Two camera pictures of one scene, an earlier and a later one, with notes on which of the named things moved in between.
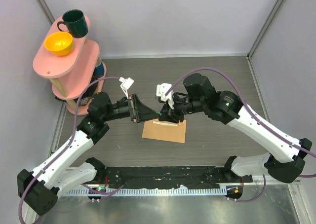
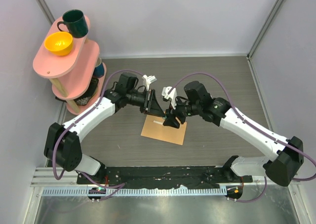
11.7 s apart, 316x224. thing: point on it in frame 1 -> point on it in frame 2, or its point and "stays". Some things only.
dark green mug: (76, 23) stays
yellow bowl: (59, 43) stays
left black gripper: (138, 112) -> (150, 105)
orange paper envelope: (164, 132) stays
